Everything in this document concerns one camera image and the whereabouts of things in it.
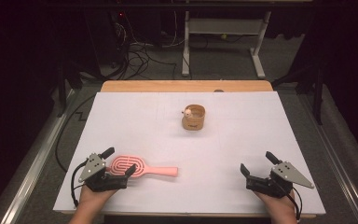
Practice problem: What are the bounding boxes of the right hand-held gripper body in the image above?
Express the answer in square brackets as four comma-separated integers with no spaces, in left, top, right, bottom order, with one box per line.
[245,161,315,199]

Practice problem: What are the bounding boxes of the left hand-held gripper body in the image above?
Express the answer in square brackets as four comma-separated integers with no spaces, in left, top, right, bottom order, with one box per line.
[78,152,129,192]

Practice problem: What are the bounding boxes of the pink hairbrush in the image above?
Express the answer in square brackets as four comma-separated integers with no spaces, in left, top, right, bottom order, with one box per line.
[106,155,179,178]

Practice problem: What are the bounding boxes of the yellow fabric pouch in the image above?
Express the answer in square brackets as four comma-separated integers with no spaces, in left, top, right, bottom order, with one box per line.
[181,104,207,132]

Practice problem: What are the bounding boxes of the person's left hand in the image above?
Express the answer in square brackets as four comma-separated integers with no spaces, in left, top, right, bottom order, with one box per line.
[78,184,119,208]

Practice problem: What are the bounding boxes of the person's right hand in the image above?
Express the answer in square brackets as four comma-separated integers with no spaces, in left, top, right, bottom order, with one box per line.
[254,189,296,217]

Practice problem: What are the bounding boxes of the white table cover sheet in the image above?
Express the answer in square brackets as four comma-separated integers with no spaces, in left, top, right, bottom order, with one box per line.
[52,91,327,216]

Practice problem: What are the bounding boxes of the black stand legs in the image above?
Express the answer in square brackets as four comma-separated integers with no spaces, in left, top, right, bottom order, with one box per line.
[56,58,84,119]
[271,60,325,126]

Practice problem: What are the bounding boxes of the small cream plush toy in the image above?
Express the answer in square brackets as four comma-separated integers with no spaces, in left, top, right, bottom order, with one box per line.
[182,105,194,119]

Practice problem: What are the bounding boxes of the dark computer tower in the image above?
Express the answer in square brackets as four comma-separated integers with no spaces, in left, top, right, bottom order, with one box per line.
[83,8,129,70]

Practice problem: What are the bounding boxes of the white metal stand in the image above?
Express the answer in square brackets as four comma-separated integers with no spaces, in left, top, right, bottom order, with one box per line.
[181,9,273,79]

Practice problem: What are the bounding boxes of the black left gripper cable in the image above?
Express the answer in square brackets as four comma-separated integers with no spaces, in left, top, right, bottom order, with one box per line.
[70,160,90,208]

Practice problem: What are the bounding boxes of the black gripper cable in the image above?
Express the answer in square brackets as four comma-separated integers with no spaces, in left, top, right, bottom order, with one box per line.
[70,160,90,208]
[278,179,303,222]

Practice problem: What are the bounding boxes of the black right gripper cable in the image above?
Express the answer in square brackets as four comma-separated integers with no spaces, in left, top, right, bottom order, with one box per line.
[278,179,303,222]

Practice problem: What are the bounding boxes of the long black floor cable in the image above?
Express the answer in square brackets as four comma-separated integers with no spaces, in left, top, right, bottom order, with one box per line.
[54,93,96,174]

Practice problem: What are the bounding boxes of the silver metal floor rail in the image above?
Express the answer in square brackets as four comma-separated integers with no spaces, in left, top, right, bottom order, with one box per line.
[297,92,358,224]
[0,88,76,224]

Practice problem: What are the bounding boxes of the tangle of black cables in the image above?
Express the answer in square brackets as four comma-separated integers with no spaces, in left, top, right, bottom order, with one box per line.
[113,21,179,81]

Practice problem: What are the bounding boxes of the white cable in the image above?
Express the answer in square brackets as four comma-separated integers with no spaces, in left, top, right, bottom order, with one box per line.
[129,10,185,49]

